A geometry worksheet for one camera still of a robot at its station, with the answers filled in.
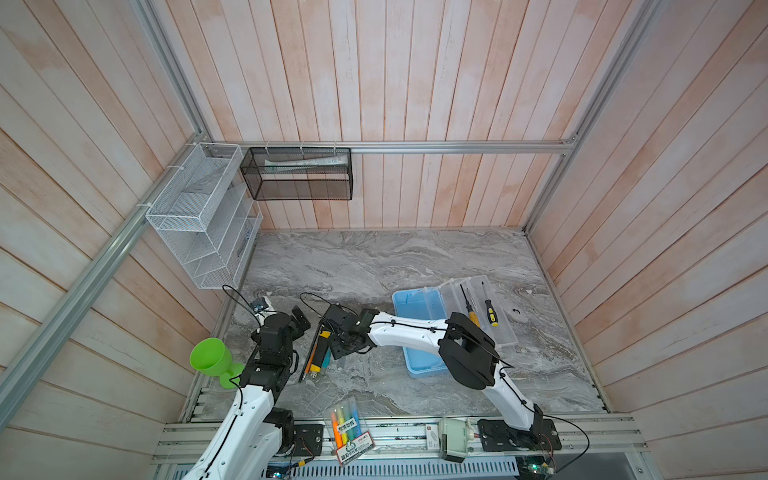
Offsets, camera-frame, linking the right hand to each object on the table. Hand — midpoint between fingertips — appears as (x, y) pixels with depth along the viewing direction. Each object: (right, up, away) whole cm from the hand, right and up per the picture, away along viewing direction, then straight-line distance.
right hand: (338, 348), depth 89 cm
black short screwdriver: (+44, +11, -7) cm, 46 cm away
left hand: (-14, +10, -6) cm, 18 cm away
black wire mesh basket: (-16, +58, +15) cm, 62 cm away
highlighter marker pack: (+5, -18, -16) cm, 25 cm away
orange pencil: (-7, -2, -3) cm, 8 cm away
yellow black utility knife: (-6, -4, -6) cm, 9 cm away
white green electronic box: (+30, -15, -20) cm, 39 cm away
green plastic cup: (-29, +3, -17) cm, 34 cm away
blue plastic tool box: (+40, +16, -1) cm, 43 cm away
